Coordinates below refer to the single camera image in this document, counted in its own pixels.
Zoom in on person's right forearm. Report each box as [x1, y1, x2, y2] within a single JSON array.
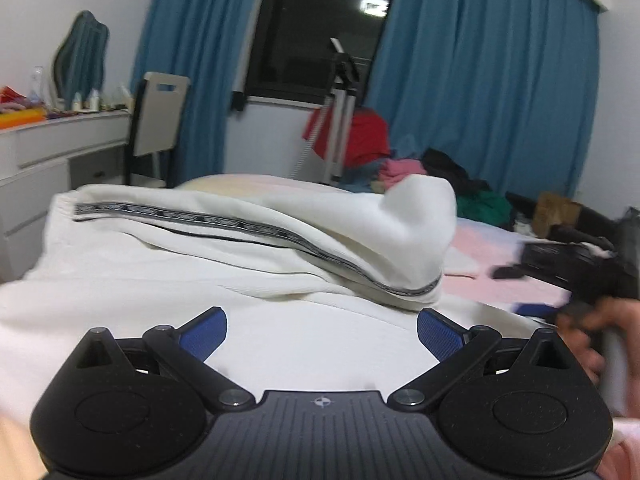
[[595, 414, 640, 480]]

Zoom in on pink cloth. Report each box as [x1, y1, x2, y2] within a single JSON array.
[[377, 159, 429, 194]]

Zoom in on dark window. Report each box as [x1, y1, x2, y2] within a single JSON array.
[[244, 0, 401, 105]]

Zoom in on silver tripod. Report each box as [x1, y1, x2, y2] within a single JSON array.
[[290, 37, 362, 186]]

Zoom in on clear glass bottle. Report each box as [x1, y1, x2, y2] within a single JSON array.
[[27, 65, 44, 107]]

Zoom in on white chair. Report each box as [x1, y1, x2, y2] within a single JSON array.
[[124, 71, 191, 189]]

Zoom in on green cloth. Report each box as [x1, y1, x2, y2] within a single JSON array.
[[456, 191, 514, 227]]

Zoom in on white pants with black stripe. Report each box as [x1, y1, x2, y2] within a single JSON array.
[[0, 174, 566, 413]]

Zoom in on blue curtain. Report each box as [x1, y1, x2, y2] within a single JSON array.
[[366, 0, 602, 211], [129, 0, 269, 189]]

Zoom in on orange box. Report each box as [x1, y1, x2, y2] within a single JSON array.
[[0, 110, 47, 130]]

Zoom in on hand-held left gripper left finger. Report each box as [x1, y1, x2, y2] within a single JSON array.
[[75, 306, 254, 414]]

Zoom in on person's right hand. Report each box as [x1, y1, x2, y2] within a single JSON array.
[[557, 297, 640, 417]]

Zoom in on red cloth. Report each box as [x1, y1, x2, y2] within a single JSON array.
[[302, 107, 392, 169]]

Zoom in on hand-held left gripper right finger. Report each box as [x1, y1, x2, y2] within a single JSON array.
[[389, 308, 571, 411]]

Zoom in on black clothes pile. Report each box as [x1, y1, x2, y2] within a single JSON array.
[[421, 147, 494, 197]]

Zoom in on wavy framed mirror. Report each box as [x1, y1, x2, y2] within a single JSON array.
[[52, 10, 110, 104]]

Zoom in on white dresser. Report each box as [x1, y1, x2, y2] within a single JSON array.
[[0, 109, 133, 285]]

